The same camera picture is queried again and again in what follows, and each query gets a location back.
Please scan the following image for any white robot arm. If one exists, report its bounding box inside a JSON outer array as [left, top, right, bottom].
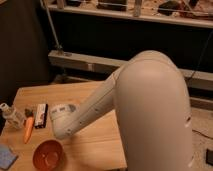
[[50, 50, 194, 171]]

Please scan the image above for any orange carrot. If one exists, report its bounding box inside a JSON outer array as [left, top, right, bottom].
[[23, 116, 34, 143]]

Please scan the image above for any black and white box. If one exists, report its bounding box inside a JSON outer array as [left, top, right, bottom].
[[34, 103, 48, 129]]

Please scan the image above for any blue sponge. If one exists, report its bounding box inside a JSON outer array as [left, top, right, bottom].
[[0, 144, 18, 170]]

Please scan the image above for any red-brown ceramic bowl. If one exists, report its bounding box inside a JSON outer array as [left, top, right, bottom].
[[32, 140, 63, 171]]

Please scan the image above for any grey metal pole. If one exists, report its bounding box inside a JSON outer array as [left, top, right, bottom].
[[43, 0, 63, 54]]

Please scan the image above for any white wall shelf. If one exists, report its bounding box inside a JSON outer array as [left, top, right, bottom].
[[44, 0, 213, 29]]

